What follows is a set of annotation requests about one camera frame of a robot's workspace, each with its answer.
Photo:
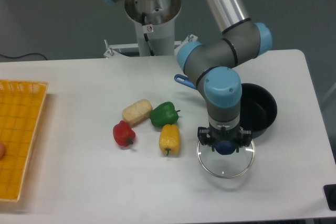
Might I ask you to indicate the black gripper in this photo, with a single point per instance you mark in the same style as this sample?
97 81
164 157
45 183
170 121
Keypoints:
224 140

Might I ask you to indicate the glass lid blue knob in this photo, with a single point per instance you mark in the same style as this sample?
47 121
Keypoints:
224 161

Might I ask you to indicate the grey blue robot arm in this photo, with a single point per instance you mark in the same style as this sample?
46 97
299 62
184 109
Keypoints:
210 69

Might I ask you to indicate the dark blue saucepan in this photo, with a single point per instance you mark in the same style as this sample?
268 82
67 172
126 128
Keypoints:
260 108

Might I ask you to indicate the yellow bell pepper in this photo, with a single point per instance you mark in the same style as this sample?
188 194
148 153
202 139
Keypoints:
169 140

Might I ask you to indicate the green bell pepper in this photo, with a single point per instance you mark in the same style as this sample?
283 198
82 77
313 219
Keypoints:
164 114

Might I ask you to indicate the beige bread loaf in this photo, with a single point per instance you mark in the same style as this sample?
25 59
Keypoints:
137 112

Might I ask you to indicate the red bell pepper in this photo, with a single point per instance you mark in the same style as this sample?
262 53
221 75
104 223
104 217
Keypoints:
123 134

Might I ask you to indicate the black table grommet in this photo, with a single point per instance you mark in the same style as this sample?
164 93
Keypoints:
330 194

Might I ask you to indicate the yellow woven basket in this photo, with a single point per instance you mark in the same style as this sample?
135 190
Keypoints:
21 106

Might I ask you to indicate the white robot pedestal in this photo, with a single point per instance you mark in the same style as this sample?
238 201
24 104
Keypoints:
154 22

